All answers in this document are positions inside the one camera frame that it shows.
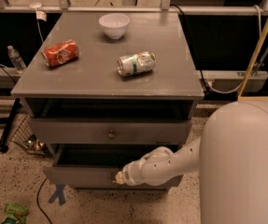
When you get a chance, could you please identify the grey drawer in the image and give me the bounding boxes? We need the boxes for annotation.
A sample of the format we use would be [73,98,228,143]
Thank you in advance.
[29,119,191,145]
[43,144,182,190]

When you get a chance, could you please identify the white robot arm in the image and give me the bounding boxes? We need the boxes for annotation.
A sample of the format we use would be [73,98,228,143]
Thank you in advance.
[116,100,268,224]

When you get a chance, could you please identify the grey drawer cabinet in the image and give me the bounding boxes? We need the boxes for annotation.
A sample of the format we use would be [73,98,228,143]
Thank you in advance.
[11,12,205,191]

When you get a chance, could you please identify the blue tape cross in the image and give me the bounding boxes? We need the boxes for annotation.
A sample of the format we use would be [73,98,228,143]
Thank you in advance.
[49,185,65,205]

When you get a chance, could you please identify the green snack bag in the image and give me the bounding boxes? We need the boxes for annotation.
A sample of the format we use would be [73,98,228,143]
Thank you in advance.
[1,203,29,224]

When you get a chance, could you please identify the crushed green white soda can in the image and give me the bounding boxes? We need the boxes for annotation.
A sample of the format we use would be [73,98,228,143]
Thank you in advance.
[117,51,156,77]

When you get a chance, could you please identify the black stand leg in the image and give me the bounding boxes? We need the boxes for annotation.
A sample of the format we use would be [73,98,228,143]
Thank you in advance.
[0,98,21,153]

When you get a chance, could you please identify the crushed red soda can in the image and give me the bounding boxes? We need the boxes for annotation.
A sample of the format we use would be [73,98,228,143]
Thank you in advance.
[41,39,79,68]

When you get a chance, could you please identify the white ceramic bowl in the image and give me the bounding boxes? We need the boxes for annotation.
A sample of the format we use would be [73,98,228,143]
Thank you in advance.
[99,13,130,39]

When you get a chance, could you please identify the clear plastic water bottle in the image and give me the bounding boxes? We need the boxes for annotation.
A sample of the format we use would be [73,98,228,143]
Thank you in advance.
[7,46,26,74]

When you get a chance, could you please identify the black floor cable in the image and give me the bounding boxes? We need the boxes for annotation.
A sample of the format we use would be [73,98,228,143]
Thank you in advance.
[35,177,53,224]

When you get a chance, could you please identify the wire mesh basket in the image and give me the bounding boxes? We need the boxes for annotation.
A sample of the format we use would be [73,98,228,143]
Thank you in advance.
[10,116,47,156]

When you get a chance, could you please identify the yellow wooden ladder frame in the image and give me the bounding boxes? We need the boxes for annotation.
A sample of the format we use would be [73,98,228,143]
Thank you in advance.
[237,17,268,102]

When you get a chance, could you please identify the black power cable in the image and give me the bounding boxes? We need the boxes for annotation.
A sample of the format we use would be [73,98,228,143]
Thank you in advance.
[170,4,211,95]

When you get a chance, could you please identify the white lamp with cord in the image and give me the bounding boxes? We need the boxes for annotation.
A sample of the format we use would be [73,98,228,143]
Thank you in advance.
[29,0,47,42]

